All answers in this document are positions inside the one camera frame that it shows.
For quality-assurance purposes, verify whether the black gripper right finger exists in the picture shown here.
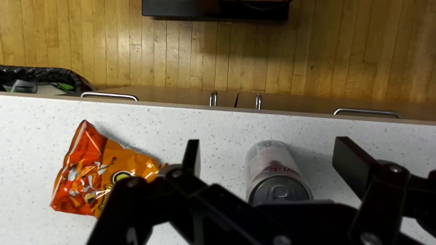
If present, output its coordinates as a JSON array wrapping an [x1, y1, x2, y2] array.
[[333, 135, 436, 245]]

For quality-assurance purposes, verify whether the black base platform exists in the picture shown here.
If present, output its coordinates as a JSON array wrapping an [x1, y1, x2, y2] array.
[[141, 0, 293, 22]]

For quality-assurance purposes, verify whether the grey metal can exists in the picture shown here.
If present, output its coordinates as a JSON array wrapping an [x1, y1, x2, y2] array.
[[244, 139, 315, 206]]

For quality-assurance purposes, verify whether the silver drawer handle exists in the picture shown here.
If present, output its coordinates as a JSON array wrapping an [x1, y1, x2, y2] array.
[[79, 90, 141, 102], [333, 106, 402, 120]]

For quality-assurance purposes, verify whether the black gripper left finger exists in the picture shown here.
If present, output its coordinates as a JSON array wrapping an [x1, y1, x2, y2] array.
[[86, 138, 216, 245]]

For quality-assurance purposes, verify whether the orange chips bag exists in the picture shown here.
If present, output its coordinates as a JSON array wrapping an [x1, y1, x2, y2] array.
[[49, 119, 168, 221]]

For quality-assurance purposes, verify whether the black trash bag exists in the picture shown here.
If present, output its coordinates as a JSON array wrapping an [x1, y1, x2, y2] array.
[[0, 64, 96, 95]]

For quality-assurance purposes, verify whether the wooden base cabinet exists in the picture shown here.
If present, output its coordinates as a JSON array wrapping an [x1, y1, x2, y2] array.
[[90, 85, 436, 123]]

